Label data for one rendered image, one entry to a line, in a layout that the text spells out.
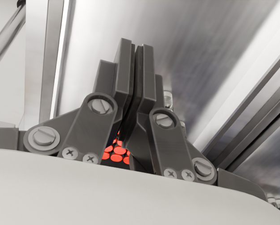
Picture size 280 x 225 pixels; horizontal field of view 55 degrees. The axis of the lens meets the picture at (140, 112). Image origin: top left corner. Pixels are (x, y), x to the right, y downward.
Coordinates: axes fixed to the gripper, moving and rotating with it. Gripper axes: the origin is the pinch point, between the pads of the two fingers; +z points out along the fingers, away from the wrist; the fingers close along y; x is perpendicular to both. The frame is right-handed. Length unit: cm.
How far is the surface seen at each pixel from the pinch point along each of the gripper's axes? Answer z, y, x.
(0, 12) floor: 111, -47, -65
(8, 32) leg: 74, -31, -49
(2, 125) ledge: 23.6, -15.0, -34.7
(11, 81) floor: 111, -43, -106
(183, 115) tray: 22.2, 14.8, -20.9
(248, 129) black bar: 21.2, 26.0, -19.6
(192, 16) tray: 22.2, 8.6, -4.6
